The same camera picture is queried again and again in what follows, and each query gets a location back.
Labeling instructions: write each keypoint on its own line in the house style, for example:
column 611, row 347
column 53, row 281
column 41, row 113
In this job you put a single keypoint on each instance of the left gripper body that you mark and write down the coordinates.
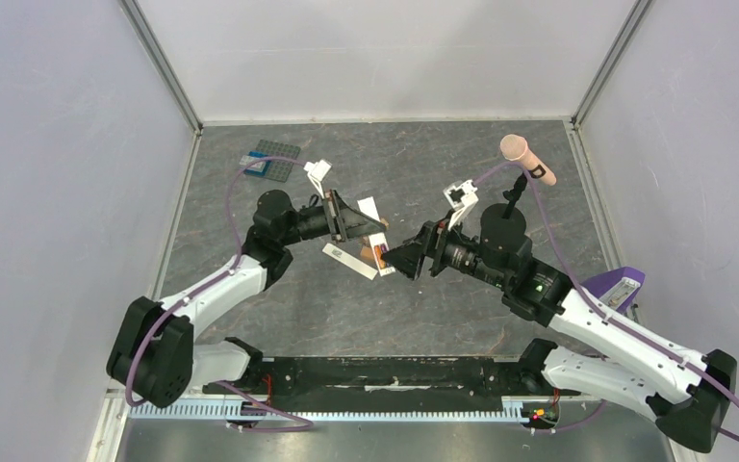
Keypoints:
column 336, row 223

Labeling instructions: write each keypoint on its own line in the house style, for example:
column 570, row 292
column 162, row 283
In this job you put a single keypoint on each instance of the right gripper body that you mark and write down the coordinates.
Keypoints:
column 438, row 249

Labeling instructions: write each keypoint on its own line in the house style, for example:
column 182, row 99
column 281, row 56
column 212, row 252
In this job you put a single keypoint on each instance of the orange AAA battery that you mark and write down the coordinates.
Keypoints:
column 378, row 257

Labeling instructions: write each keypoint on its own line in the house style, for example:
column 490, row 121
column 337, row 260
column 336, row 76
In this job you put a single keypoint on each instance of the white remote battery cover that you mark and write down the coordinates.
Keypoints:
column 350, row 261

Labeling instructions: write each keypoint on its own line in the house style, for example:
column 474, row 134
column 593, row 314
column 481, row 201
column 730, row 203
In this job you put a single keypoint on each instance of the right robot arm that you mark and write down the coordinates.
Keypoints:
column 681, row 390

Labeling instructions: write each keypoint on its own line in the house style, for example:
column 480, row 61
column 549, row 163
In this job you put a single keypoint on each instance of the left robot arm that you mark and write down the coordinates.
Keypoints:
column 155, row 354

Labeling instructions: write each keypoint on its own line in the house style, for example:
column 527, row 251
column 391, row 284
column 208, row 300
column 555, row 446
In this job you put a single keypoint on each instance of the black microphone stand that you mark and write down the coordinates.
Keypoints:
column 516, row 191

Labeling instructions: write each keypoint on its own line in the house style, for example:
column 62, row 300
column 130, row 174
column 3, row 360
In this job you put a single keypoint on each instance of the grey lego baseplate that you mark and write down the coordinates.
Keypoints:
column 278, row 170

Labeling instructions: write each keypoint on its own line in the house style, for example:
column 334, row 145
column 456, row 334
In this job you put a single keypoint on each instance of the blue grey lego brick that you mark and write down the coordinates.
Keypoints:
column 255, row 163

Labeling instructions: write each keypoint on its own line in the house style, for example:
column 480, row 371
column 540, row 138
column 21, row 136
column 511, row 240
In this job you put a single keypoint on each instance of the pink microphone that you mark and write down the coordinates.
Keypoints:
column 515, row 148

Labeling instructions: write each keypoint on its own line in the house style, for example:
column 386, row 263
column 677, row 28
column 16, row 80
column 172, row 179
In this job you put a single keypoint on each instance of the purple plastic object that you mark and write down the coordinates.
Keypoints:
column 616, row 288

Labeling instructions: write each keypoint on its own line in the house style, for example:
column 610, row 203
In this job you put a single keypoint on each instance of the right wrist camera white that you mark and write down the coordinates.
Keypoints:
column 462, row 198

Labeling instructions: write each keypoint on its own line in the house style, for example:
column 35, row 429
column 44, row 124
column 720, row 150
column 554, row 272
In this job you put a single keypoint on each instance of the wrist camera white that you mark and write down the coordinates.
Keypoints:
column 316, row 172
column 462, row 198

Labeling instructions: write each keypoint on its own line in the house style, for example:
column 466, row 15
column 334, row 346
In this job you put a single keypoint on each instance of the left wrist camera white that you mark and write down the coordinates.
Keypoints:
column 316, row 172

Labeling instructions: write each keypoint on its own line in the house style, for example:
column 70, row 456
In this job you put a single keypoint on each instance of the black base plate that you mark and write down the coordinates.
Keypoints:
column 392, row 383

